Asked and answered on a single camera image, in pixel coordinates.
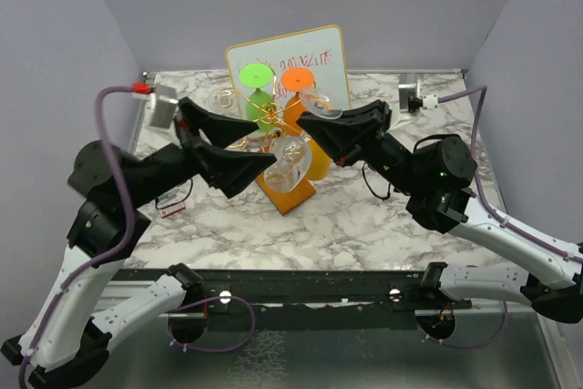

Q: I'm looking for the green plastic wine glass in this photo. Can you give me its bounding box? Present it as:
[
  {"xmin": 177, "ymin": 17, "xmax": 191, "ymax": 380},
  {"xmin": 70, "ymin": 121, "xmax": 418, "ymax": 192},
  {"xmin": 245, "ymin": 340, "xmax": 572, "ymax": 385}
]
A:
[{"xmin": 240, "ymin": 63, "xmax": 276, "ymax": 134}]

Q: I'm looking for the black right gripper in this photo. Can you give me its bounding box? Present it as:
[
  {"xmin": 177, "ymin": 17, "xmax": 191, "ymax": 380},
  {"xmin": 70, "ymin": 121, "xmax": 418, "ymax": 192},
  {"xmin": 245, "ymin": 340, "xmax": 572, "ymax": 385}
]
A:
[{"xmin": 297, "ymin": 99, "xmax": 424, "ymax": 197}]

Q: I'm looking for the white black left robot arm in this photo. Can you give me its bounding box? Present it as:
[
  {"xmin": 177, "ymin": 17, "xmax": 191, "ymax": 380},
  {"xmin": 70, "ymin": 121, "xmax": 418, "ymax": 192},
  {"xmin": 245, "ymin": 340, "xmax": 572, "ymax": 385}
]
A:
[{"xmin": 1, "ymin": 99, "xmax": 275, "ymax": 388}]

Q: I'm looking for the wooden rack base board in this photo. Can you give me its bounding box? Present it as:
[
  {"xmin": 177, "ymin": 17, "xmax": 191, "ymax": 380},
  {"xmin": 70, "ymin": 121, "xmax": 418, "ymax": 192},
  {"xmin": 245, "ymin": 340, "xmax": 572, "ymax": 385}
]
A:
[{"xmin": 255, "ymin": 175, "xmax": 316, "ymax": 216}]

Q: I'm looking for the orange plastic wine glass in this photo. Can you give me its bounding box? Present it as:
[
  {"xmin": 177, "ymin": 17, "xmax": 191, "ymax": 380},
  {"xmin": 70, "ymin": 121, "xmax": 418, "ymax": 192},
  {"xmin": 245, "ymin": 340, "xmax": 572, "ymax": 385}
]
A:
[{"xmin": 281, "ymin": 67, "xmax": 314, "ymax": 137}]

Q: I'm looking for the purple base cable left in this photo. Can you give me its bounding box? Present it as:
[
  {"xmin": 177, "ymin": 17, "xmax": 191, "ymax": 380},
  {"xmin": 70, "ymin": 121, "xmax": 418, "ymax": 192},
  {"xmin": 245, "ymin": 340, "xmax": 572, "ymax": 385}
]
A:
[{"xmin": 166, "ymin": 295, "xmax": 256, "ymax": 354}]

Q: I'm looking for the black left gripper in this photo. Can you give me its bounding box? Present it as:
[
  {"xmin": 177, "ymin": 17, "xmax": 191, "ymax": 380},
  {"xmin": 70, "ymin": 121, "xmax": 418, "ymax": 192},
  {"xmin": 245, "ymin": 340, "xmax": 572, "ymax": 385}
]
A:
[{"xmin": 127, "ymin": 96, "xmax": 279, "ymax": 207}]

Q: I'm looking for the yellow framed whiteboard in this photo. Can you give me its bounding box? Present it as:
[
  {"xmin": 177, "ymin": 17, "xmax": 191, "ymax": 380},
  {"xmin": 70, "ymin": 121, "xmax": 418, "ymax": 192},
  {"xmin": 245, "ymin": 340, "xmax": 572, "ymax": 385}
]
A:
[{"xmin": 225, "ymin": 25, "xmax": 352, "ymax": 109}]

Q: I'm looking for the small red white box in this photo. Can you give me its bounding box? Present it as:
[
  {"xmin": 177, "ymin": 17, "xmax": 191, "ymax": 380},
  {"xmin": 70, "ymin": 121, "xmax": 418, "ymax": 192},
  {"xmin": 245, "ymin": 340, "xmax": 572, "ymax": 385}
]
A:
[{"xmin": 155, "ymin": 189, "xmax": 186, "ymax": 218}]

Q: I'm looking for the yellow plastic wine glass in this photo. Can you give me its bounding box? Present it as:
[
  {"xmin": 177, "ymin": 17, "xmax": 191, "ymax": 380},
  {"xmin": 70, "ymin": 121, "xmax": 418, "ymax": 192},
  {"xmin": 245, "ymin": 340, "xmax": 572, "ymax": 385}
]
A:
[{"xmin": 303, "ymin": 136, "xmax": 332, "ymax": 181}]

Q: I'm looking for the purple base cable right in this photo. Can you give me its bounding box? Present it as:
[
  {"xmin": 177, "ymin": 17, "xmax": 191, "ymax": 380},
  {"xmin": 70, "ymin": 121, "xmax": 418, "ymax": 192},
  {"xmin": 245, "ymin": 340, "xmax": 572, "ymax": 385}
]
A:
[{"xmin": 418, "ymin": 302, "xmax": 509, "ymax": 349}]

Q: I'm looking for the gold wire wine glass rack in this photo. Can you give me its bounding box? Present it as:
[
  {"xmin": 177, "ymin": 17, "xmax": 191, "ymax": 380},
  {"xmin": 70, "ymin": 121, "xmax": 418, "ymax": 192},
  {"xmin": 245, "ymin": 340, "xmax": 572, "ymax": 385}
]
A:
[{"xmin": 227, "ymin": 62, "xmax": 316, "ymax": 149}]

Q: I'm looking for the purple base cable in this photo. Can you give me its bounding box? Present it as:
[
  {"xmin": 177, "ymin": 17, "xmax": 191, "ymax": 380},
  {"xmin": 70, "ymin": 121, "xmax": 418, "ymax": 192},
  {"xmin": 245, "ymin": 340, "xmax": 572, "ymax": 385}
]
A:
[
  {"xmin": 166, "ymin": 295, "xmax": 256, "ymax": 354},
  {"xmin": 418, "ymin": 302, "xmax": 509, "ymax": 349}
]

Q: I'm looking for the black mounting rail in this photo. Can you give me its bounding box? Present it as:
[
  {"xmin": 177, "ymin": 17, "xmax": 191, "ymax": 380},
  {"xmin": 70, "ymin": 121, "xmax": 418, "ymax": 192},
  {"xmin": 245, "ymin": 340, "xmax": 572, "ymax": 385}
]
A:
[{"xmin": 108, "ymin": 265, "xmax": 475, "ymax": 331}]

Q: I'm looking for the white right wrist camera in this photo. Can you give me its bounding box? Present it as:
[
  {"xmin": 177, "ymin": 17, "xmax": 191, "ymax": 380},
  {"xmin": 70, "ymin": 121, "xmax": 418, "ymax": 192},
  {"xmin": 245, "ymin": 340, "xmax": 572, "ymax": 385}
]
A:
[{"xmin": 391, "ymin": 73, "xmax": 438, "ymax": 129}]

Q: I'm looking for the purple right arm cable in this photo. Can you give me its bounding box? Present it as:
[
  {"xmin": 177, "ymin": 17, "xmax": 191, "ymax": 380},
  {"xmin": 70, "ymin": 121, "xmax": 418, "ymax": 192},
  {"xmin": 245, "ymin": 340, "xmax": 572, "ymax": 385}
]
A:
[{"xmin": 436, "ymin": 84, "xmax": 583, "ymax": 265}]

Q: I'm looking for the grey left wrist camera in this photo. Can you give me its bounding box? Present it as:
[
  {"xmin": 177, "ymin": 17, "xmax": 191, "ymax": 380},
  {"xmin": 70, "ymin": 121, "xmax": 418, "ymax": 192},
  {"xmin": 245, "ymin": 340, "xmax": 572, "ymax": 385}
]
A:
[{"xmin": 147, "ymin": 85, "xmax": 179, "ymax": 130}]

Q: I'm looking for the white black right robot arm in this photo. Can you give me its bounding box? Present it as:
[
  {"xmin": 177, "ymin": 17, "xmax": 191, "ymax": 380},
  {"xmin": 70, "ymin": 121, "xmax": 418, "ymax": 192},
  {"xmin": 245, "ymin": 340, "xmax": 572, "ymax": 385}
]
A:
[{"xmin": 298, "ymin": 100, "xmax": 582, "ymax": 323}]

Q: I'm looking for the clear wine glass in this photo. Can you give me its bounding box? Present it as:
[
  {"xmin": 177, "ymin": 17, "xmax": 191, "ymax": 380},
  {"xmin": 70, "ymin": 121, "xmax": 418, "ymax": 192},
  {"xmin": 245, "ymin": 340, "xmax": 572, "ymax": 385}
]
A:
[
  {"xmin": 268, "ymin": 137, "xmax": 304, "ymax": 171},
  {"xmin": 263, "ymin": 87, "xmax": 343, "ymax": 193},
  {"xmin": 208, "ymin": 87, "xmax": 239, "ymax": 115}
]

